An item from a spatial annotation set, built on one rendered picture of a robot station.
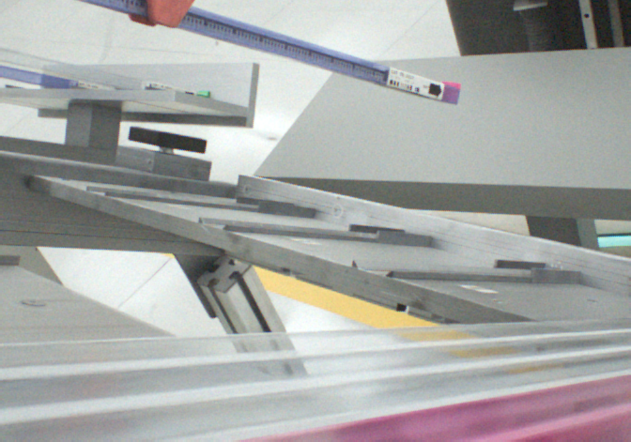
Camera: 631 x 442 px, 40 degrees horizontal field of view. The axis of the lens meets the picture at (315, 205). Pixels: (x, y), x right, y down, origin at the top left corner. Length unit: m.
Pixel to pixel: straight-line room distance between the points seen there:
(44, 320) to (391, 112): 0.83
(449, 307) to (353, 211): 0.29
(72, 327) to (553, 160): 0.70
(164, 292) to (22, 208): 1.33
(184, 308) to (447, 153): 1.07
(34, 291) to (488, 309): 0.19
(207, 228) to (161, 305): 1.45
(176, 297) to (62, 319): 1.71
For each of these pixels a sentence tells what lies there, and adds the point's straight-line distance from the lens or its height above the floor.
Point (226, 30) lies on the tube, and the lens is 0.45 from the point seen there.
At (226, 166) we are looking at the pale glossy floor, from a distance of 2.25.
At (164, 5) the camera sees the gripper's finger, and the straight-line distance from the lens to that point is 0.42.
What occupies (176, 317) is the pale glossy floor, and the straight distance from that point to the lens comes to 1.86.
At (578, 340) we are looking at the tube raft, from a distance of 0.24.
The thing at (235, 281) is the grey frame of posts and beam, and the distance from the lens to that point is 0.78.
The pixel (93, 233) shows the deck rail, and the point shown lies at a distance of 0.65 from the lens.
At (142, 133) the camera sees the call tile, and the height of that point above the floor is 0.81.
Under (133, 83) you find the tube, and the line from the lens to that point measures 0.83.
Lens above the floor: 1.10
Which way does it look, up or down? 34 degrees down
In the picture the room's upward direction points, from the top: 23 degrees counter-clockwise
